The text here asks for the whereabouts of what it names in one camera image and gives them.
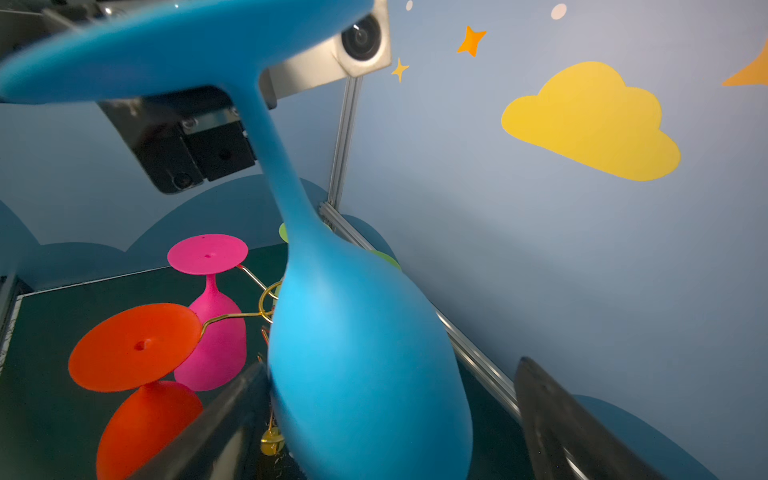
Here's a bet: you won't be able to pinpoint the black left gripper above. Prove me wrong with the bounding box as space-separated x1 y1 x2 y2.
97 86 256 195

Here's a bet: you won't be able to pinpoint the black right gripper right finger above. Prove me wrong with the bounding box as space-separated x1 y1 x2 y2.
514 357 663 479

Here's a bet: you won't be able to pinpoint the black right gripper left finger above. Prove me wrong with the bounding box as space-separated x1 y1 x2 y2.
131 362 271 479

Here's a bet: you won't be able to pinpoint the pink wine glass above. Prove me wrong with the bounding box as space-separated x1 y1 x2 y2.
167 234 248 392

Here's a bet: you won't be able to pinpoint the red wine glass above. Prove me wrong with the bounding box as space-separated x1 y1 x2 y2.
68 303 203 479

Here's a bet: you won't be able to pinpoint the green wine glass rear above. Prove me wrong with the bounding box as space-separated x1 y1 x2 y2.
278 223 289 243

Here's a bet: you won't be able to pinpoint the green wine glass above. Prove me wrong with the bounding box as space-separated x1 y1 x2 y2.
371 250 402 271
278 223 289 243

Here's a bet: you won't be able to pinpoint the green wine glass front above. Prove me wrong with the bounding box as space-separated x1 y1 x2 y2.
371 250 402 271

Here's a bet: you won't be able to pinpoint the gold wire glass rack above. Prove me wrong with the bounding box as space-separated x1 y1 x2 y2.
200 264 285 457

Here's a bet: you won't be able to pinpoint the aluminium frame rails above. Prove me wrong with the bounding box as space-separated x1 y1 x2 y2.
317 74 523 421

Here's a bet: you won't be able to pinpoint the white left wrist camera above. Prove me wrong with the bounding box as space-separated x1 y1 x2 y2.
259 0 392 110

